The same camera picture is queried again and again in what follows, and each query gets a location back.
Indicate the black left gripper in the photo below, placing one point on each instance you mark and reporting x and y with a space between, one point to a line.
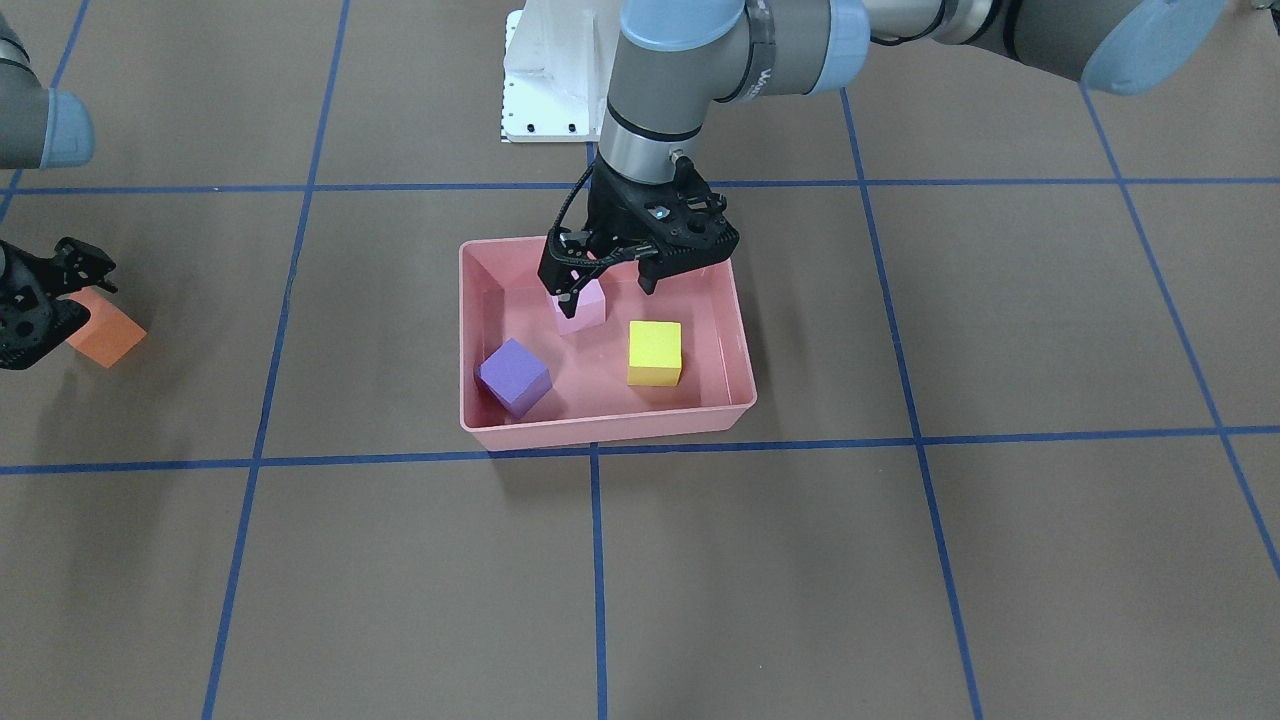
607 209

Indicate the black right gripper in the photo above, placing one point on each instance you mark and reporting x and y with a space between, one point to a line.
22 303

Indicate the pink foam block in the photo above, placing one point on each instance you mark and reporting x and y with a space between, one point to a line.
590 310

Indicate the orange foam block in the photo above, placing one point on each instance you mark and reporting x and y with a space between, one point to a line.
109 334

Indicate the yellow foam block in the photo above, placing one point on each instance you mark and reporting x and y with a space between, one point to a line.
654 354

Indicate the purple foam block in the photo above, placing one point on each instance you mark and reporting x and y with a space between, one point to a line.
515 377

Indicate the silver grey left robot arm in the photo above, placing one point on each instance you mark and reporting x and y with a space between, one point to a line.
675 59

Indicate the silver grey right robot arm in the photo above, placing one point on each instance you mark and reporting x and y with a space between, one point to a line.
43 128

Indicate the pink plastic bin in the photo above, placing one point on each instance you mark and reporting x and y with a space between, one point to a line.
501 298

